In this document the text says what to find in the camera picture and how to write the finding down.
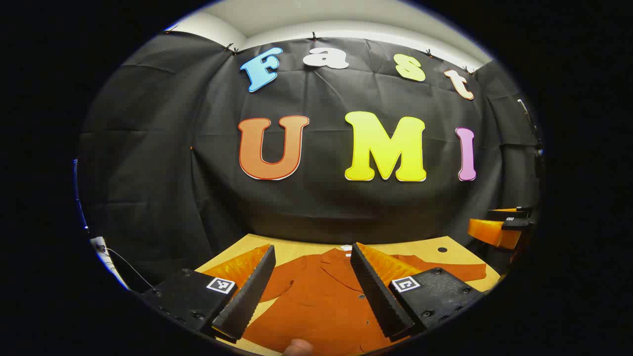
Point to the black backdrop cloth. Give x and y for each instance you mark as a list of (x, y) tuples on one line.
[(163, 163)]

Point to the white side desk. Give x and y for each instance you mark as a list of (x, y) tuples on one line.
[(106, 259)]

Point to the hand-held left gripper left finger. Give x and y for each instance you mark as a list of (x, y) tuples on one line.
[(245, 301)]

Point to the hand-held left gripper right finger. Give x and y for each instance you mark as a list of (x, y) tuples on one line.
[(378, 296)]

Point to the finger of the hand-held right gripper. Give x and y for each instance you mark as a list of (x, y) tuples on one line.
[(487, 232), (514, 213)]

